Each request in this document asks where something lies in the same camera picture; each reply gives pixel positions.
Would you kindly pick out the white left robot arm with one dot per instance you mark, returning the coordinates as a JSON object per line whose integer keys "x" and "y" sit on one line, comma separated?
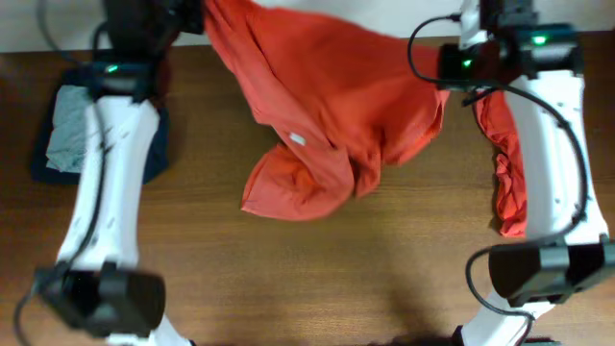
{"x": 95, "y": 285}

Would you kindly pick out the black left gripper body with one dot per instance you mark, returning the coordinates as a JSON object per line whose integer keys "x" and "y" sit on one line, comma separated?
{"x": 181, "y": 15}

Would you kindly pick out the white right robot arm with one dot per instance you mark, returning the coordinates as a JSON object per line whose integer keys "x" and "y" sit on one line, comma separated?
{"x": 539, "y": 70}

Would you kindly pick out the orange t-shirt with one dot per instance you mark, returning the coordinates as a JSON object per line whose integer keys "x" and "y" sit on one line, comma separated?
{"x": 342, "y": 99}

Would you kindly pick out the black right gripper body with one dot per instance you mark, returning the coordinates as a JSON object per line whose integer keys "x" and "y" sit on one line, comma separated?
{"x": 458, "y": 63}

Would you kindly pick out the folded grey garment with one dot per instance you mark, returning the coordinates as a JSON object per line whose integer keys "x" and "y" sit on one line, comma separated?
{"x": 76, "y": 131}

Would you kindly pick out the red garment with white letters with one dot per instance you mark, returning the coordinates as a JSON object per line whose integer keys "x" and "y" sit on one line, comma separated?
{"x": 511, "y": 199}

